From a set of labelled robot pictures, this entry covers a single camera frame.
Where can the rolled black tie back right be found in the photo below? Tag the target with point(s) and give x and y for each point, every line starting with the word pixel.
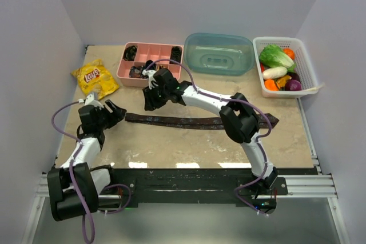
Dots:
pixel 176 54

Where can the orange yellow pepper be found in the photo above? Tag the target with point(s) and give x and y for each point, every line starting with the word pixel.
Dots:
pixel 281 82

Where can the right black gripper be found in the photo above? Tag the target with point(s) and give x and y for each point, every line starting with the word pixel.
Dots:
pixel 151 103

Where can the orange fruit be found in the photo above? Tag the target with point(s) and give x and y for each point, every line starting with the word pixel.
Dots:
pixel 289 52

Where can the rolled black tie back left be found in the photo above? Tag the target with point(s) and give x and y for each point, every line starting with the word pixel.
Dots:
pixel 130 53

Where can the orange carrot piece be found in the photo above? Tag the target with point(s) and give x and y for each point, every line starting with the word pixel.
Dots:
pixel 271 85

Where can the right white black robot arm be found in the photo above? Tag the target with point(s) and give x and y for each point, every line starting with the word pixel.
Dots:
pixel 239 118

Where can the pink divided organizer tray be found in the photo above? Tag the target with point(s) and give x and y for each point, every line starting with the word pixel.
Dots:
pixel 145 52

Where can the yellow Lays chips bag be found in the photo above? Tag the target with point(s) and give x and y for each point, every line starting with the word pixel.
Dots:
pixel 95 77

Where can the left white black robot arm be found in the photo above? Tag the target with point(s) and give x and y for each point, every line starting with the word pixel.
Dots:
pixel 74 187

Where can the rolled black tie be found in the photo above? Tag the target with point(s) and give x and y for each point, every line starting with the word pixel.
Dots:
pixel 176 54
pixel 130 53

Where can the blue transparent plastic bin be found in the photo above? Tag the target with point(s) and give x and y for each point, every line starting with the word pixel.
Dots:
pixel 218 54

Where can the white plastic basket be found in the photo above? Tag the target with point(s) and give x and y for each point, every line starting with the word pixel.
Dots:
pixel 304 68

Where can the dark brown patterned tie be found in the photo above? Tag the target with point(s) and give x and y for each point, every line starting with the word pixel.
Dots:
pixel 211 123

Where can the rolled dark patterned tie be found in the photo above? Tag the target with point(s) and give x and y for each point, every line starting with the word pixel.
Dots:
pixel 136 72

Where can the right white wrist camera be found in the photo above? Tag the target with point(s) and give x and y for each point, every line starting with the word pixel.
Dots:
pixel 151 80

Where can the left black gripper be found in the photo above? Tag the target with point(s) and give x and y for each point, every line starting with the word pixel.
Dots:
pixel 119 114

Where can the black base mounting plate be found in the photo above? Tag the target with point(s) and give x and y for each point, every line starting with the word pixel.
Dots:
pixel 133 187

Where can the green lettuce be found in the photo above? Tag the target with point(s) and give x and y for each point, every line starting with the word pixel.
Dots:
pixel 273 56

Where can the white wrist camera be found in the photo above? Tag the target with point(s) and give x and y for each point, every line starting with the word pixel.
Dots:
pixel 151 80
pixel 92 98

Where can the purple onion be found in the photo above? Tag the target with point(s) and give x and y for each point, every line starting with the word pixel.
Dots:
pixel 293 85

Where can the rolled dark blue tie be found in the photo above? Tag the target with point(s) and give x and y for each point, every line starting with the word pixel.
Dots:
pixel 150 65

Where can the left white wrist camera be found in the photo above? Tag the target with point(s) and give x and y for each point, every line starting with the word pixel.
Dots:
pixel 92 98

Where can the white radish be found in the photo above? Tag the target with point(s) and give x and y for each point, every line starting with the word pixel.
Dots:
pixel 274 73

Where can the dark purple eggplant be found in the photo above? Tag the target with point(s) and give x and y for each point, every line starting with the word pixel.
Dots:
pixel 294 76

